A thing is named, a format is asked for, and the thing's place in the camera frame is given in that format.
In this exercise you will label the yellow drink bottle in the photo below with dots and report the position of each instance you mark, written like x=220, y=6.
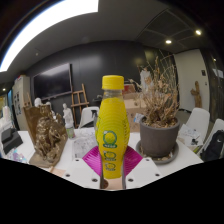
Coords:
x=112, y=121

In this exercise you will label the grey plant saucer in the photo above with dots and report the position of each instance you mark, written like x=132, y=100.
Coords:
x=171, y=157

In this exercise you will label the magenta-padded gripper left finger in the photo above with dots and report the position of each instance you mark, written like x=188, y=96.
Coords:
x=78, y=171

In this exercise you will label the red box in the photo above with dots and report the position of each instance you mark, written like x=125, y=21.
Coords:
x=129, y=88

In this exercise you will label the wooden figure sculpture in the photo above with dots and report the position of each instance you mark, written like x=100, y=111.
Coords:
x=196, y=95

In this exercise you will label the round ceiling spotlights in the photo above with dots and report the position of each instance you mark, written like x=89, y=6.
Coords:
x=198, y=32

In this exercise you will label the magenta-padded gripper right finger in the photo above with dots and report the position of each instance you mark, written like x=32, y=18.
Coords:
x=143, y=171

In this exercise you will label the black backpack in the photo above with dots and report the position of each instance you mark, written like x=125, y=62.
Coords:
x=215, y=146

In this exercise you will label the white display cabinet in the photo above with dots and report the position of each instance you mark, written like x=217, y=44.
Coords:
x=20, y=100

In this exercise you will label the white plaster bust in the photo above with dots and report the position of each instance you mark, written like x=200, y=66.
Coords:
x=38, y=102
x=67, y=115

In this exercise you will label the long white ceiling light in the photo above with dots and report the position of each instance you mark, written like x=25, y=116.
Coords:
x=40, y=23

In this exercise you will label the black foam block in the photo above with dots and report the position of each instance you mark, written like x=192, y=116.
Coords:
x=13, y=144
x=8, y=135

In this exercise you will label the white chair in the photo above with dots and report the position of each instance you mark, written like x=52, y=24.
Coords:
x=216, y=125
x=87, y=116
x=199, y=121

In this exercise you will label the brown golden relief sculpture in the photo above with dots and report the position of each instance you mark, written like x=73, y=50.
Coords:
x=46, y=136

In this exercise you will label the wooden easel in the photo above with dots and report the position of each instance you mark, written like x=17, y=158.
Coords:
x=80, y=105

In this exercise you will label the cardboard box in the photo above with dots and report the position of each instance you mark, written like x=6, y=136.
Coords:
x=133, y=111

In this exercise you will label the dried plant in grey pot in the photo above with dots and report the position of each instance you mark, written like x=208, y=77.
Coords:
x=159, y=136

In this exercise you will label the white paper stack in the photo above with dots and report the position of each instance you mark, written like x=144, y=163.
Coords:
x=189, y=133

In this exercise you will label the clear spray bottle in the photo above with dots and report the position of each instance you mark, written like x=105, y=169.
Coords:
x=70, y=131

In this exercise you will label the black wall screen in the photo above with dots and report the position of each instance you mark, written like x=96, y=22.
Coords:
x=53, y=81

